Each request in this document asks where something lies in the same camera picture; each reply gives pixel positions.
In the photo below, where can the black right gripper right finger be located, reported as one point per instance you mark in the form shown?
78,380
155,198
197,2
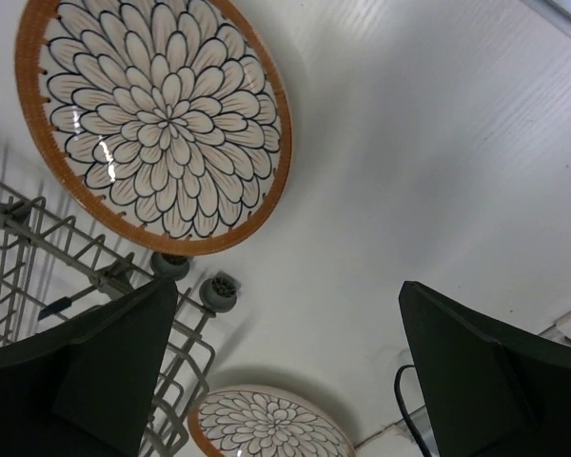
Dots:
490,389

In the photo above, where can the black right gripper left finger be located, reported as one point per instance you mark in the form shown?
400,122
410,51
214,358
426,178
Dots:
85,387

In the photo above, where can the grey wire dish rack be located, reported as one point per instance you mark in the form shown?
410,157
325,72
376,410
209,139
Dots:
52,269

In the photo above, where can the floral plate orange rim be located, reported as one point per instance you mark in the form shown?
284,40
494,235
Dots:
167,121
258,420

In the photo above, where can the floral plate orange rim front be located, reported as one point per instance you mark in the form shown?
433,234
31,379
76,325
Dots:
258,420

